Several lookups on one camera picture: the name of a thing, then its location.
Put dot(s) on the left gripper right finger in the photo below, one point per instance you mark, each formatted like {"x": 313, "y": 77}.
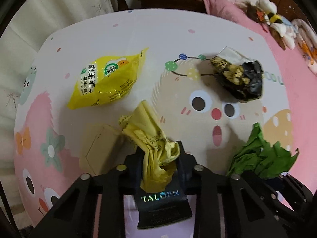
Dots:
{"x": 189, "y": 173}

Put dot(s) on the cream floral curtain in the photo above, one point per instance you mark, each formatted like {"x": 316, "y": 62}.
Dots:
{"x": 29, "y": 24}

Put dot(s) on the green paper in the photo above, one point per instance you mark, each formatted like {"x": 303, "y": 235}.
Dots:
{"x": 265, "y": 160}

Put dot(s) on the plush toy pile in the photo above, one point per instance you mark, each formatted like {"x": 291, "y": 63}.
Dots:
{"x": 264, "y": 12}

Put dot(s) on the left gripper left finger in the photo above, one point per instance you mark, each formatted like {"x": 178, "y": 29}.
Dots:
{"x": 131, "y": 175}

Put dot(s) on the beige cardboard box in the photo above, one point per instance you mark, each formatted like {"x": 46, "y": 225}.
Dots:
{"x": 100, "y": 146}

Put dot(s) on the dark wooden nightstand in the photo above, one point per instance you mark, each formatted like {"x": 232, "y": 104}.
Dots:
{"x": 188, "y": 5}

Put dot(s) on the black gold wrapper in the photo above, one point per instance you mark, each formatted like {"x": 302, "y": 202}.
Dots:
{"x": 241, "y": 76}

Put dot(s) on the rolled cartoon quilt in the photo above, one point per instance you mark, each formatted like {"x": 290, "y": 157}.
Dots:
{"x": 306, "y": 39}

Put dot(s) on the cartoon printed tablecloth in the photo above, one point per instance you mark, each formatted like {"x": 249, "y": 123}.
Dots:
{"x": 178, "y": 82}

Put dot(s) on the pink bed blanket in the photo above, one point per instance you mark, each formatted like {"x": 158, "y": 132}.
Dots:
{"x": 300, "y": 87}

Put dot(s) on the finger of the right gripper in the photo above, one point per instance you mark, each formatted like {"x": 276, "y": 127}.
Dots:
{"x": 270, "y": 189}

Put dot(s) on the wooden headboard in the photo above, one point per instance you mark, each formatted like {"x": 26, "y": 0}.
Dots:
{"x": 290, "y": 10}

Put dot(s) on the yellow snack bag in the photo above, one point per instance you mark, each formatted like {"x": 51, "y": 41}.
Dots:
{"x": 106, "y": 80}

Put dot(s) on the black Talopn pouch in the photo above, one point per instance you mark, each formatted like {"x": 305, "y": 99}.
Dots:
{"x": 166, "y": 207}

